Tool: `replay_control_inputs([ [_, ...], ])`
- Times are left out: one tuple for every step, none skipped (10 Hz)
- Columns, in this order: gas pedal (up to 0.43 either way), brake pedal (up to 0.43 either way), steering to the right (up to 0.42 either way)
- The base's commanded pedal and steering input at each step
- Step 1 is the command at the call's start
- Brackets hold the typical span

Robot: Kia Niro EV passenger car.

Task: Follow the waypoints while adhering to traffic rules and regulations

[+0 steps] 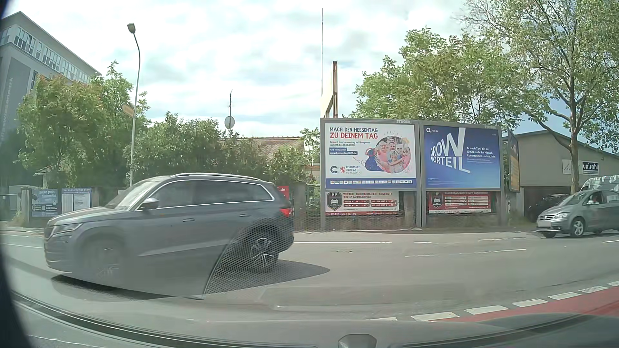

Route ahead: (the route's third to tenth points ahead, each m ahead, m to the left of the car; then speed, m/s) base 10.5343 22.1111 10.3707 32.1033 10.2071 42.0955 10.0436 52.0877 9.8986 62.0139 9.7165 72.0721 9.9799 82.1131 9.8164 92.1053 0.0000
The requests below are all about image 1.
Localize metal mesh fence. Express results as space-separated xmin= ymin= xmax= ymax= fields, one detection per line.
xmin=290 ymin=183 xmax=322 ymax=232

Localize house with tiled roof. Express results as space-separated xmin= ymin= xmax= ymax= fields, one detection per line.
xmin=239 ymin=136 xmax=321 ymax=182

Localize billboard with white poster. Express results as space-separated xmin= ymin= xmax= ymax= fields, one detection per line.
xmin=319 ymin=118 xmax=421 ymax=231

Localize tall sign pylon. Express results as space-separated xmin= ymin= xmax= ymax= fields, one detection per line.
xmin=320 ymin=61 xmax=339 ymax=120

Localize round road sign on pole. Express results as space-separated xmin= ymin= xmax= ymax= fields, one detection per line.
xmin=224 ymin=90 xmax=236 ymax=137

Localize grey asphalt road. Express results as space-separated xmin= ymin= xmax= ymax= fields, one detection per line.
xmin=0 ymin=228 xmax=619 ymax=348

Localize dark grey suv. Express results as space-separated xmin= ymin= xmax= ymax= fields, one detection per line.
xmin=44 ymin=172 xmax=295 ymax=285

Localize billboard with blue poster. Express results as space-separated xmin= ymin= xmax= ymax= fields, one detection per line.
xmin=419 ymin=121 xmax=505 ymax=229

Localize large green trees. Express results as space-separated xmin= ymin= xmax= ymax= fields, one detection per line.
xmin=349 ymin=27 xmax=523 ymax=127

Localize car's own bonnet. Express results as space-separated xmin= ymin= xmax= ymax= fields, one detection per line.
xmin=12 ymin=290 xmax=619 ymax=348

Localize side-on billboard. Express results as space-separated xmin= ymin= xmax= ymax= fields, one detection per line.
xmin=506 ymin=130 xmax=521 ymax=193

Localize road markings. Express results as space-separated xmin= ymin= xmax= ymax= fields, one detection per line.
xmin=0 ymin=233 xmax=619 ymax=348

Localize grey commercial building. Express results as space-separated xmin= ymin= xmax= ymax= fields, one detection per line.
xmin=503 ymin=129 xmax=619 ymax=218

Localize dark parked car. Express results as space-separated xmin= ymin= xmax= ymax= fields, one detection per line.
xmin=526 ymin=194 xmax=570 ymax=222

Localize silver grey compact car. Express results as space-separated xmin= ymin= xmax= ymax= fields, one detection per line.
xmin=536 ymin=189 xmax=619 ymax=239

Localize tall tree with slim trunk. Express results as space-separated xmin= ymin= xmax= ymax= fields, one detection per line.
xmin=459 ymin=0 xmax=619 ymax=195

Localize white van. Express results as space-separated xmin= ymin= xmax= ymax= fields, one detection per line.
xmin=579 ymin=175 xmax=619 ymax=193

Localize grey office building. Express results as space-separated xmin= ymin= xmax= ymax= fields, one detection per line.
xmin=0 ymin=11 xmax=101 ymax=194

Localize grey lamp post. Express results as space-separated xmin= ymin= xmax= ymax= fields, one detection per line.
xmin=127 ymin=22 xmax=142 ymax=187

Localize green trees behind wall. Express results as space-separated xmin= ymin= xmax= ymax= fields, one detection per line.
xmin=0 ymin=60 xmax=320 ymax=191

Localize wall with information boards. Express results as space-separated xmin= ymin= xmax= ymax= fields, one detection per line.
xmin=0 ymin=185 xmax=122 ymax=228

